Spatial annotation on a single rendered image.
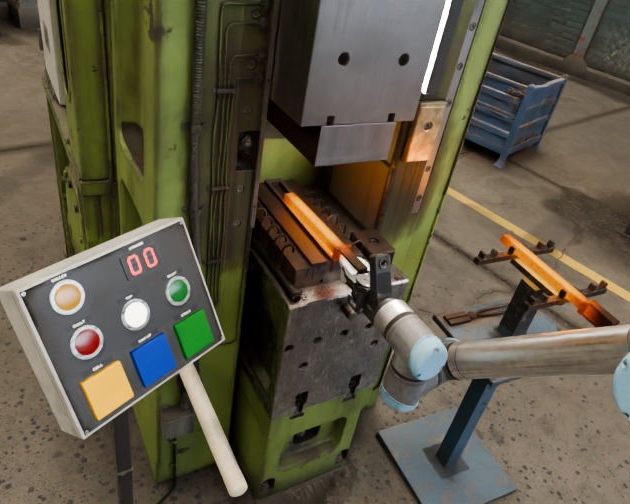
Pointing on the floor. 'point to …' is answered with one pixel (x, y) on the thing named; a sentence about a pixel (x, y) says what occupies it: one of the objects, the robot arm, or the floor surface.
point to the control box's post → (123, 457)
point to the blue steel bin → (514, 107)
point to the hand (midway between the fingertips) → (346, 255)
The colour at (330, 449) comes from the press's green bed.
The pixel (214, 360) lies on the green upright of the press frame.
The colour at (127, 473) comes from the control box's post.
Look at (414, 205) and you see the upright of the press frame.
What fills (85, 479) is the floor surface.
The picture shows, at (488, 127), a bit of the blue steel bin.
